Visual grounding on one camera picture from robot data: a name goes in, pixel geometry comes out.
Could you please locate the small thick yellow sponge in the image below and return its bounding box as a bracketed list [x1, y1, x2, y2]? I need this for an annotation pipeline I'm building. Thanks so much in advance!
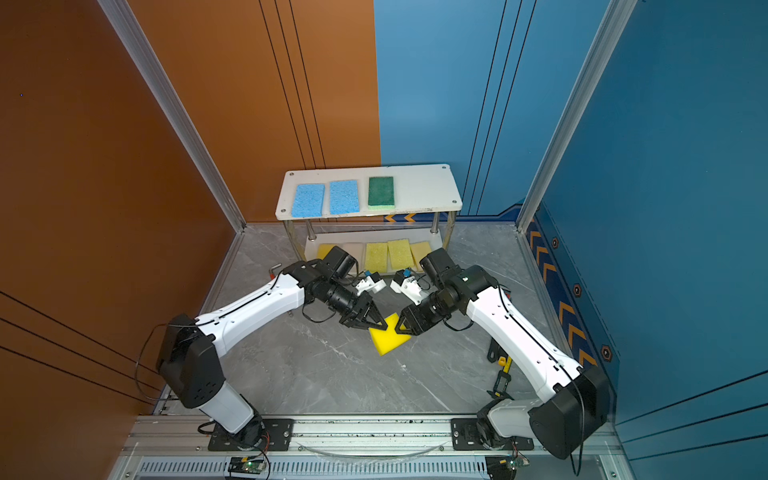
[368, 313, 411, 356]

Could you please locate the long yellow foam sponge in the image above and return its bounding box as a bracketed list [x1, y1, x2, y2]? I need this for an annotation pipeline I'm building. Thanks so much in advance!
[317, 244, 335, 259]

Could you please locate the pale pink sponge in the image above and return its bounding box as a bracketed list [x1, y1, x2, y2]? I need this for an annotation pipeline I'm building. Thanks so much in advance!
[341, 242, 365, 270]

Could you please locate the cream yellow sponge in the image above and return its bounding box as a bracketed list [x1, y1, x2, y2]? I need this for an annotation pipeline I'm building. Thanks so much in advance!
[410, 241, 432, 270]

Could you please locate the yellow porous sponge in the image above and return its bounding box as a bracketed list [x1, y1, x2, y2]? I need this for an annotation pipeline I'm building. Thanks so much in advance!
[364, 243, 388, 274]
[387, 239, 414, 271]

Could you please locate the blue sponge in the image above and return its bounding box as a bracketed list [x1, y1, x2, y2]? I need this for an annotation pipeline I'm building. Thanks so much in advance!
[291, 183, 325, 219]
[329, 180, 360, 215]

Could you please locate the green scouring pad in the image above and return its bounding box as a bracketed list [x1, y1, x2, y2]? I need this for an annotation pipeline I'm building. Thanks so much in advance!
[367, 176, 395, 210]

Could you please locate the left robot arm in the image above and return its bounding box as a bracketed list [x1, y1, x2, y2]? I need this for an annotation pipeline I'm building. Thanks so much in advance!
[156, 246, 388, 451]

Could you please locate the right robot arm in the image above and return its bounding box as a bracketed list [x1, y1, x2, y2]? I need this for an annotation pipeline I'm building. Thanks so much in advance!
[391, 248, 610, 460]

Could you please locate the white two-tier shelf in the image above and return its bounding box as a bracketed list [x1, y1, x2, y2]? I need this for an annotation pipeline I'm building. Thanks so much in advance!
[275, 164, 463, 260]

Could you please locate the red hex key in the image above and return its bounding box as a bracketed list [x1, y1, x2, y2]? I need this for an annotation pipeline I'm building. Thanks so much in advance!
[268, 263, 282, 280]

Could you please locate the yellow black screwdriver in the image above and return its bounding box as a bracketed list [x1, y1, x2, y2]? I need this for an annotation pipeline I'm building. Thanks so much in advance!
[487, 357, 513, 400]

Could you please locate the right circuit board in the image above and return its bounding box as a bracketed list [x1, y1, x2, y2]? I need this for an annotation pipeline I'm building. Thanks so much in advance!
[485, 455, 530, 480]

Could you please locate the circuit board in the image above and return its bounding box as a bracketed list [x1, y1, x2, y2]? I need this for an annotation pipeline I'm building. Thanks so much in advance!
[485, 455, 530, 480]
[227, 456, 269, 479]

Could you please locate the left circuit board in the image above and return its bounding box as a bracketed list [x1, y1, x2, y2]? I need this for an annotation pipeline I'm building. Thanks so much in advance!
[227, 456, 269, 479]

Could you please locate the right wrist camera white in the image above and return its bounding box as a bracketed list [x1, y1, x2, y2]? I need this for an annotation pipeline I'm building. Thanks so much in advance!
[390, 269, 426, 305]

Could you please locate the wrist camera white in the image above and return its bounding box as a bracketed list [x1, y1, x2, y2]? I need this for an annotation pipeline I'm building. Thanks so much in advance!
[390, 269, 426, 305]
[354, 271, 386, 296]

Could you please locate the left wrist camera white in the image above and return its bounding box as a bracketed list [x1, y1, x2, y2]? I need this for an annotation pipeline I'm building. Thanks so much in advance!
[354, 271, 386, 296]

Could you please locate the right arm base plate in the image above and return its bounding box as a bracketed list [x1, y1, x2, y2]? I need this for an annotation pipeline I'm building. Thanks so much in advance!
[450, 418, 534, 451]

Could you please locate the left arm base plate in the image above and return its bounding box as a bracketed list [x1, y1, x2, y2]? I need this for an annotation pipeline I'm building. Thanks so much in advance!
[206, 418, 294, 453]

